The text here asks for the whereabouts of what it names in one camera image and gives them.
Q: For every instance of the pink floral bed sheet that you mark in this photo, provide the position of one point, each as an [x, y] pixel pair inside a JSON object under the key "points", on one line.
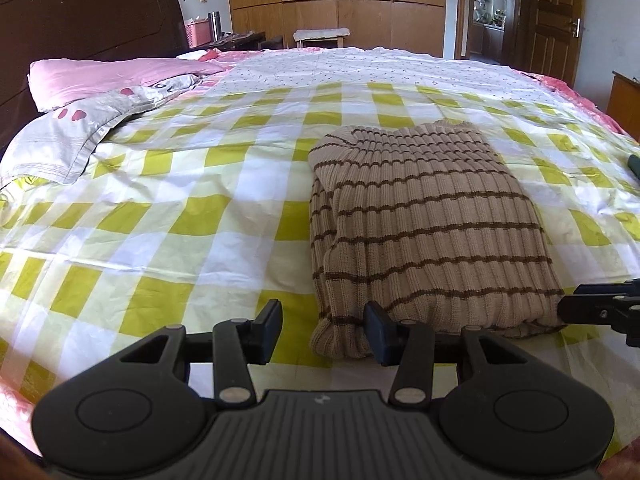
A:
{"points": [[585, 97]]}

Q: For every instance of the pink pillow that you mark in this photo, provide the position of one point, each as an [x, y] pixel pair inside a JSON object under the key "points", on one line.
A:
{"points": [[110, 77]]}

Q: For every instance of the wooden door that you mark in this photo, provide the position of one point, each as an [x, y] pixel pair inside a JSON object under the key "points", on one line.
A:
{"points": [[550, 25]]}

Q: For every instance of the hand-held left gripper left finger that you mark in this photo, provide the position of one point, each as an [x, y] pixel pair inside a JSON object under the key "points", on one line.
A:
{"points": [[272, 332]]}

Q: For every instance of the pink basket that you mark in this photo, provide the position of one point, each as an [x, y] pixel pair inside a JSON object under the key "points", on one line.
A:
{"points": [[197, 35]]}

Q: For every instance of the metal thermos bottle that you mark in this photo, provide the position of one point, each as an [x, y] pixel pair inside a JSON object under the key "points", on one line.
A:
{"points": [[214, 26]]}

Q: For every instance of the wooden stool with cushion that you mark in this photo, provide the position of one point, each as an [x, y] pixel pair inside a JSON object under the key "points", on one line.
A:
{"points": [[321, 37]]}

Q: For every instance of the wooden side cabinet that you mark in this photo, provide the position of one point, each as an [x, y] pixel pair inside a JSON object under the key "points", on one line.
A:
{"points": [[627, 102]]}

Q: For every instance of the dark wooden headboard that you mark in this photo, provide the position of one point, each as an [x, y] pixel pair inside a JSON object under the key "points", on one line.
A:
{"points": [[85, 10]]}

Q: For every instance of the yellow checked bed sheet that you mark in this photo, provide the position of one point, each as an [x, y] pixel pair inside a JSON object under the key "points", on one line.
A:
{"points": [[200, 220]]}

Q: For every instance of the beige brown-striped knit sweater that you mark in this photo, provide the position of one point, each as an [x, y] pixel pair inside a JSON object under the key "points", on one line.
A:
{"points": [[430, 230]]}

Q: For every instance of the blue knit cloth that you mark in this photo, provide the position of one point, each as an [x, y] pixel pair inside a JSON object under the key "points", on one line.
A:
{"points": [[635, 166]]}

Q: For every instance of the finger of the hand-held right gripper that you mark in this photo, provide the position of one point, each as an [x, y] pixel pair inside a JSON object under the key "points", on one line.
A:
{"points": [[595, 307], [607, 288]]}

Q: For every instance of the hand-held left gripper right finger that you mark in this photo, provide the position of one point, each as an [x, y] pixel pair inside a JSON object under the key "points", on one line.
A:
{"points": [[377, 332]]}

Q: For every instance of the dark wooden nightstand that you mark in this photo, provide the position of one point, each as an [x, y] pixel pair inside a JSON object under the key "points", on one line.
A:
{"points": [[240, 42]]}

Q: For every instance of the white printed pillow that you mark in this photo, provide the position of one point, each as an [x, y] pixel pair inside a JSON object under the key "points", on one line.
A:
{"points": [[65, 130]]}

